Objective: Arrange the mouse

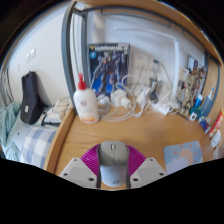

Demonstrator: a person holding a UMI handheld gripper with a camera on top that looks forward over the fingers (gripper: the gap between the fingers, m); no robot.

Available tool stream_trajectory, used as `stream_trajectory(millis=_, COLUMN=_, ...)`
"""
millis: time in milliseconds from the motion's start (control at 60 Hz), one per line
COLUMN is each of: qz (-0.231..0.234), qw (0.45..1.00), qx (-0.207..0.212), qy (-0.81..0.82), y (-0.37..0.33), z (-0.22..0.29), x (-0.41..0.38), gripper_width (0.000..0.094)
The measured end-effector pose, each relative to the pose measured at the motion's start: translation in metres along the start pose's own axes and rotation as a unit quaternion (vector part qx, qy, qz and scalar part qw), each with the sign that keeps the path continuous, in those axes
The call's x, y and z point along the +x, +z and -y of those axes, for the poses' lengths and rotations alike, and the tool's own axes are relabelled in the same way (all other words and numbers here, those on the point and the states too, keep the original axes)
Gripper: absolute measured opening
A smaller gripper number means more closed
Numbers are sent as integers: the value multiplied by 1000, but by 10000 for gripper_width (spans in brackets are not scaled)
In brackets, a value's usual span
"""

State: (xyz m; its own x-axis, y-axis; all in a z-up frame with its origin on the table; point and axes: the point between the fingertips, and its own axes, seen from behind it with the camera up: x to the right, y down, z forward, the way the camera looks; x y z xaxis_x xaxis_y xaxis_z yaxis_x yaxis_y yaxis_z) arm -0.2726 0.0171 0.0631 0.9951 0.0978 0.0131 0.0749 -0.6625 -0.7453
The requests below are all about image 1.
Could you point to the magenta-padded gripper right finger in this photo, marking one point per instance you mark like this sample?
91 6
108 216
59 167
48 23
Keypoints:
148 171

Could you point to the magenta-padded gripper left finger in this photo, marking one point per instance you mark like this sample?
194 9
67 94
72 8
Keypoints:
78 171

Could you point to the light grey computer mouse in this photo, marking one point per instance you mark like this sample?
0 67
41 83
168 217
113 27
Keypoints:
113 166

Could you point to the blue cloud-print mouse pad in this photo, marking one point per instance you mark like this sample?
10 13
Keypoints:
183 155

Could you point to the blue white checked quilt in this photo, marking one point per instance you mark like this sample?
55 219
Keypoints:
36 146

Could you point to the white power strip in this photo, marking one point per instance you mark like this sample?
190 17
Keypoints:
162 108

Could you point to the white red-pump lotion bottle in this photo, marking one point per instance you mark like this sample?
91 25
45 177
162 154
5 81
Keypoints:
86 106

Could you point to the blue white small pack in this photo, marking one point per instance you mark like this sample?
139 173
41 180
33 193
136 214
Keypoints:
204 125

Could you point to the white printed mug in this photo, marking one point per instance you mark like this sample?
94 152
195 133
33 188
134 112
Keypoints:
216 139

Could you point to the white charger block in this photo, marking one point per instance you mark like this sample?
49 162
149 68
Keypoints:
117 98
143 96

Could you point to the teal blanket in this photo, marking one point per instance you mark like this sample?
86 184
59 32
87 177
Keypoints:
8 130

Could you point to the blue tube with white cap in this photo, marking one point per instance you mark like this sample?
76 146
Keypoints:
198 105

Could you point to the red snack can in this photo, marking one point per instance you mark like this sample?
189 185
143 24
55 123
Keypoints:
217 123

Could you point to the clear glass cup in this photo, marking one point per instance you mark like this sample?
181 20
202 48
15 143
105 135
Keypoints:
154 87

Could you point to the black bag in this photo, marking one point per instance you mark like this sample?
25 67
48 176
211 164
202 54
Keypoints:
30 100

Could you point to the clear blue spray bottle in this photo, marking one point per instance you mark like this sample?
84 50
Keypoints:
206 105

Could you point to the beige robot figure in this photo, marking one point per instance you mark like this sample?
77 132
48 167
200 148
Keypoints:
190 91

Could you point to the white desk lamp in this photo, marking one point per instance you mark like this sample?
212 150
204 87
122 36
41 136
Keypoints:
176 66

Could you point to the robot model kit box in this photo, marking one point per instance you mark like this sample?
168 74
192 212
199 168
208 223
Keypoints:
108 65

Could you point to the colourful box behind figure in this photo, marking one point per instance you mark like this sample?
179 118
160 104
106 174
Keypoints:
192 63

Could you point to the wooden shelf with items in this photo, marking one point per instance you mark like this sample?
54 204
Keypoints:
160 15

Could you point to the small white square frame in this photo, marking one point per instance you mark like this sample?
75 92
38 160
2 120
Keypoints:
193 116

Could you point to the white wall socket panel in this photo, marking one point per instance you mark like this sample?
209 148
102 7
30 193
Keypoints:
141 61

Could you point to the white wall switch plate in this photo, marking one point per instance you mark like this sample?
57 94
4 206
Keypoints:
31 55

